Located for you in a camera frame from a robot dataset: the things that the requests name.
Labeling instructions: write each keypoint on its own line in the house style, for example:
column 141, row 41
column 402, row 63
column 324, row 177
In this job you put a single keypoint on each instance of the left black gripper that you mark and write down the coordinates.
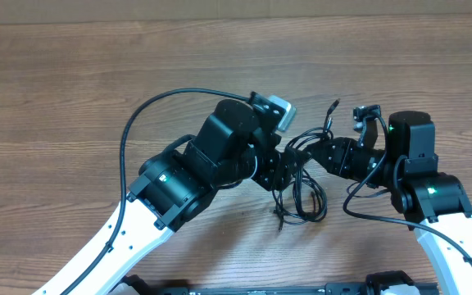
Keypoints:
column 278, row 165

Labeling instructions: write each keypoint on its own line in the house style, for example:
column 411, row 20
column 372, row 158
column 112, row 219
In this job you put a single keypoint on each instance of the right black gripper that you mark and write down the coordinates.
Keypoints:
column 342, row 151

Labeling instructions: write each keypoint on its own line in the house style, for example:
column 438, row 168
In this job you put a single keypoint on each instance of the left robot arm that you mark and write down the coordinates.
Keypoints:
column 237, row 141

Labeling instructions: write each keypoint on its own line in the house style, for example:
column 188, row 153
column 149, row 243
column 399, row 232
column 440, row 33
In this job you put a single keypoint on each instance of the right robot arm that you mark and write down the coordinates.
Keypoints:
column 399, row 155

